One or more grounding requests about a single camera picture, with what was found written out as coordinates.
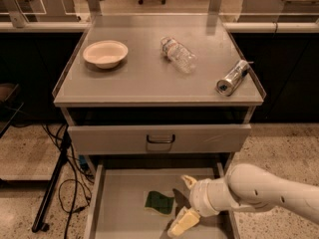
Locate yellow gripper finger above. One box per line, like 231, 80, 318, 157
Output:
180, 174, 197, 189
167, 207, 200, 238

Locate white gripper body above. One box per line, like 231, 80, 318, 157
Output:
189, 178, 231, 217

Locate green yellow sponge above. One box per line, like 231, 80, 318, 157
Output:
145, 191, 174, 215

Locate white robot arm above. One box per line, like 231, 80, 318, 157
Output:
167, 163, 319, 238

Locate open grey middle drawer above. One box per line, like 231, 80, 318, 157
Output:
84, 165, 240, 239

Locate grey top drawer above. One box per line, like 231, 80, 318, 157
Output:
68, 124, 251, 155

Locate grey drawer cabinet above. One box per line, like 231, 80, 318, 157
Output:
54, 14, 265, 168

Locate silver drink can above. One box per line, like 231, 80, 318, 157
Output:
216, 60, 250, 97

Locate clear plastic water bottle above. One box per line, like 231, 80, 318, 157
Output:
160, 37, 196, 74

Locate black stand leg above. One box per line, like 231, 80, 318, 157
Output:
31, 131, 70, 233

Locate white paper bowl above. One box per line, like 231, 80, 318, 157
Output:
83, 40, 129, 69

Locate glass barrier with posts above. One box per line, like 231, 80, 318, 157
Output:
0, 0, 319, 28

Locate black drawer handle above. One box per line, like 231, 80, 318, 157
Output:
147, 134, 175, 144

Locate black floor cables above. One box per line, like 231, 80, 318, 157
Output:
41, 122, 96, 239

